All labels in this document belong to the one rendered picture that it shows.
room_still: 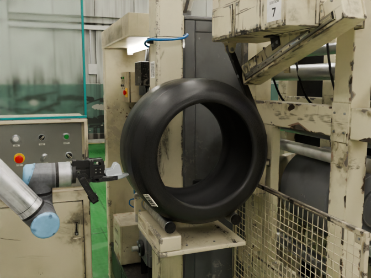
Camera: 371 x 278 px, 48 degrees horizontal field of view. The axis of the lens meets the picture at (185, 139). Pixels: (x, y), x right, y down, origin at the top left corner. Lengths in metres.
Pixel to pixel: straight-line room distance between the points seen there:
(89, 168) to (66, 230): 0.78
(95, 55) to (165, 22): 8.96
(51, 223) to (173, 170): 0.73
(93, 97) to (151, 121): 9.27
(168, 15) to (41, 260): 1.38
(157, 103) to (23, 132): 0.90
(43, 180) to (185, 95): 0.59
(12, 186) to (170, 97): 0.60
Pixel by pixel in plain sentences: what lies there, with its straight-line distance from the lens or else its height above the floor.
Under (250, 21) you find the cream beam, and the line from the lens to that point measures 1.63.
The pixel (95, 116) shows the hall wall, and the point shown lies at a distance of 10.77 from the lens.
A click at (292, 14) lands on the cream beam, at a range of 1.46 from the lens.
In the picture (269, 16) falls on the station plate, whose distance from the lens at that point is 1.52.
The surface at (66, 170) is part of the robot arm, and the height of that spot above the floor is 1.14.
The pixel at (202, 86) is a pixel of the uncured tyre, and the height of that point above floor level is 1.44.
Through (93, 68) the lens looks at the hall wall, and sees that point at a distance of 10.74.
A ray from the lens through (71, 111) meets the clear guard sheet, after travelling 2.18.
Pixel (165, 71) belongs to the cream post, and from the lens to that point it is 1.89.
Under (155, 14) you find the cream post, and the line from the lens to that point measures 1.91.
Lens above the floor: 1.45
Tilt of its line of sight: 8 degrees down
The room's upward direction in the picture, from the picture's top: straight up
